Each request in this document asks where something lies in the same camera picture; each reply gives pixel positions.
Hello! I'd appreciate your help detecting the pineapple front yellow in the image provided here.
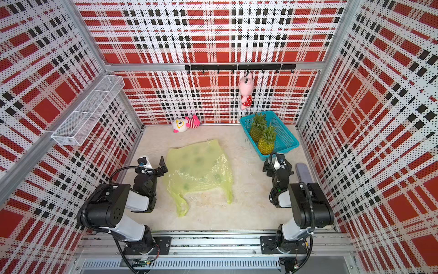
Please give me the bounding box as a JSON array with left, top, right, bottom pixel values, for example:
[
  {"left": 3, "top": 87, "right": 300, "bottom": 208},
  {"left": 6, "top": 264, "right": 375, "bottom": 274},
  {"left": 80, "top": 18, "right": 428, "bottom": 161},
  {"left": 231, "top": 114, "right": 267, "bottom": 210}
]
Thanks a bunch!
[{"left": 257, "top": 126, "right": 277, "bottom": 155}]

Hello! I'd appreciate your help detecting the yellow-green plastic bag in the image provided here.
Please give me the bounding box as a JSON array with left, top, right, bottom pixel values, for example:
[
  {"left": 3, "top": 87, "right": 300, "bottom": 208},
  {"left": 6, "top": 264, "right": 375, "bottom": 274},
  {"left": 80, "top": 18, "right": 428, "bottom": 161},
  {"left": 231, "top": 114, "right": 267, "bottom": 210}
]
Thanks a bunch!
[{"left": 163, "top": 139, "right": 234, "bottom": 218}]

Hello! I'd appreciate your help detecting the pineapple green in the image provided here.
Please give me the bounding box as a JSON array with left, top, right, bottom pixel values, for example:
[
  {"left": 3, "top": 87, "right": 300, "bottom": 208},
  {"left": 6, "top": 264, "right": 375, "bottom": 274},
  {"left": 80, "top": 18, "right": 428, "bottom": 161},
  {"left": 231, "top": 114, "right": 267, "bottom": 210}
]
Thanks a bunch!
[{"left": 249, "top": 114, "right": 267, "bottom": 143}]

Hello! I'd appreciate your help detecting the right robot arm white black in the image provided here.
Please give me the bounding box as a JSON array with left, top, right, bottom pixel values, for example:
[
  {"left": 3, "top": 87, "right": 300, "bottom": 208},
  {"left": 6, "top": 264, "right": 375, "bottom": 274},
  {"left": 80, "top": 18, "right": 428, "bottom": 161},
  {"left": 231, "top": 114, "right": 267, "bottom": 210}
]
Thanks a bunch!
[{"left": 261, "top": 152, "right": 334, "bottom": 255}]

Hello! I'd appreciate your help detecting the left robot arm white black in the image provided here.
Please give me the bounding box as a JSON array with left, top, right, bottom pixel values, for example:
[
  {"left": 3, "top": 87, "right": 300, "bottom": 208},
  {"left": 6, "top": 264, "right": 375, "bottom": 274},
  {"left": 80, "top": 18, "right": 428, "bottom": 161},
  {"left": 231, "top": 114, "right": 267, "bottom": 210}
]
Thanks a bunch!
[{"left": 76, "top": 157, "right": 172, "bottom": 257}]

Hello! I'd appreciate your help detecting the grey oval object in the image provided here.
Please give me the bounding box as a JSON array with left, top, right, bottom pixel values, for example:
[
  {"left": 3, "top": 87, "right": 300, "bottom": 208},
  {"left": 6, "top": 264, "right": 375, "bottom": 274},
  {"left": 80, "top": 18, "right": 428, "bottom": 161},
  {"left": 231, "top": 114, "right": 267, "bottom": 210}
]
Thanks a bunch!
[{"left": 295, "top": 163, "right": 314, "bottom": 184}]

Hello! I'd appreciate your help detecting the teal plastic basket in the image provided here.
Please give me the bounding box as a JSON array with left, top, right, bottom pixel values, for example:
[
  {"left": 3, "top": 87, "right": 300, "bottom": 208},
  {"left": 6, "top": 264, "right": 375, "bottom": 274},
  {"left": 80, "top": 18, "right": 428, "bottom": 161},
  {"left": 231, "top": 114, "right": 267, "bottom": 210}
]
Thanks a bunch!
[{"left": 240, "top": 111, "right": 299, "bottom": 161}]

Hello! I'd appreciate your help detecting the pink striped plush toy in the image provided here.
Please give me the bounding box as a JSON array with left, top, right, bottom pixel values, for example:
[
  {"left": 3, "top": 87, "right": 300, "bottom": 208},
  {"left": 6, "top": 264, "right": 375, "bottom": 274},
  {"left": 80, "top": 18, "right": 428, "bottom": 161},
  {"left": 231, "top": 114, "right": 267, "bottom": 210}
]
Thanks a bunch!
[{"left": 172, "top": 115, "right": 201, "bottom": 133}]

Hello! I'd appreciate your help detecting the pink hanging plush toy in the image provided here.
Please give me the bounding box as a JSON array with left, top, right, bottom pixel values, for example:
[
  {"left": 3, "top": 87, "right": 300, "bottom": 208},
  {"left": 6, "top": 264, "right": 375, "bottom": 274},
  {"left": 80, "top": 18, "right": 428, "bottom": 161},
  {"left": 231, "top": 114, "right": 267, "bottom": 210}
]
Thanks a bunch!
[{"left": 238, "top": 73, "right": 254, "bottom": 110}]

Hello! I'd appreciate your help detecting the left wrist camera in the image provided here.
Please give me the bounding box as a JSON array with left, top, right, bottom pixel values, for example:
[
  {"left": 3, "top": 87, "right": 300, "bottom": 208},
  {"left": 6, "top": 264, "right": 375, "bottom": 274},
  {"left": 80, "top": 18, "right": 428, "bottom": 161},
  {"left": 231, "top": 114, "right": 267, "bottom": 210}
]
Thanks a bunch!
[{"left": 137, "top": 156, "right": 153, "bottom": 169}]

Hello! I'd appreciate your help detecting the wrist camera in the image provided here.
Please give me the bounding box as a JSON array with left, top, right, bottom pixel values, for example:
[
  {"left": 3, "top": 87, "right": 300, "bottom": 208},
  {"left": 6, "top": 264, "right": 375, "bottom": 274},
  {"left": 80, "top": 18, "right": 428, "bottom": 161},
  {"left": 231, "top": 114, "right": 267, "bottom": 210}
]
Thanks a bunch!
[
  {"left": 273, "top": 153, "right": 286, "bottom": 170},
  {"left": 137, "top": 156, "right": 153, "bottom": 169}
]

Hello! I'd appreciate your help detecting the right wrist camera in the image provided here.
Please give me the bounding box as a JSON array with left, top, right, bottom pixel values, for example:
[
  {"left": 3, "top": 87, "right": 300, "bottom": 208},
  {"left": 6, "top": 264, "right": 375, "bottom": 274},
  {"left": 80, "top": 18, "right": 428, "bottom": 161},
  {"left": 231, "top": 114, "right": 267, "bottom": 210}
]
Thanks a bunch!
[{"left": 273, "top": 153, "right": 286, "bottom": 170}]

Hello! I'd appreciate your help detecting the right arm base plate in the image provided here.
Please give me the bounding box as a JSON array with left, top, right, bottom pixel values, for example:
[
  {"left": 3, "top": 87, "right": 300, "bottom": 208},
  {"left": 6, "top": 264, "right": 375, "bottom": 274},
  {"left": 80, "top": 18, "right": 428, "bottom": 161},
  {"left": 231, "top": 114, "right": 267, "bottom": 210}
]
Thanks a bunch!
[{"left": 260, "top": 236, "right": 308, "bottom": 255}]

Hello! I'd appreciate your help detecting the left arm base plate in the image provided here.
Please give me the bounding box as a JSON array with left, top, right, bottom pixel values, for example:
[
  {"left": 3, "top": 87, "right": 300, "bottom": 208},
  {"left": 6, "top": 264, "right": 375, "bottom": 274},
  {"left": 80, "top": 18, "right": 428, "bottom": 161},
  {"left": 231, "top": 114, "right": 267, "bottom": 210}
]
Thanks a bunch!
[{"left": 123, "top": 236, "right": 172, "bottom": 256}]

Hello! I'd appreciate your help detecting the white wire mesh shelf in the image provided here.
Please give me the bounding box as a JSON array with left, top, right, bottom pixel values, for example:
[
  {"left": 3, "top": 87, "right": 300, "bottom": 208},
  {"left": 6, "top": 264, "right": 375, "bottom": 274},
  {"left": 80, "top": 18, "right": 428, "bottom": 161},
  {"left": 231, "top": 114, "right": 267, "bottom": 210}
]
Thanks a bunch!
[{"left": 51, "top": 75, "right": 124, "bottom": 146}]

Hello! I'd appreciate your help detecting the aluminium mounting rail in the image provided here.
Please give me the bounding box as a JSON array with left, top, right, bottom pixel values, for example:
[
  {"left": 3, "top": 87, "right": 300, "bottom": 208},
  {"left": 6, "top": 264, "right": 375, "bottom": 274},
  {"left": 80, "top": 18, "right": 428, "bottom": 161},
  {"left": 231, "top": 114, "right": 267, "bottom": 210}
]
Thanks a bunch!
[{"left": 74, "top": 229, "right": 356, "bottom": 259}]

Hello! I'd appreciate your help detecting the black hook rail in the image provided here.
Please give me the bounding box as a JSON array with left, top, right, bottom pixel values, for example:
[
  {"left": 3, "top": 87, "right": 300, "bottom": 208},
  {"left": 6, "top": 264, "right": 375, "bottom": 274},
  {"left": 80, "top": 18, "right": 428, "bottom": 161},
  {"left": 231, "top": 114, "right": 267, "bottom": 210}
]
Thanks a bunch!
[{"left": 184, "top": 63, "right": 297, "bottom": 72}]

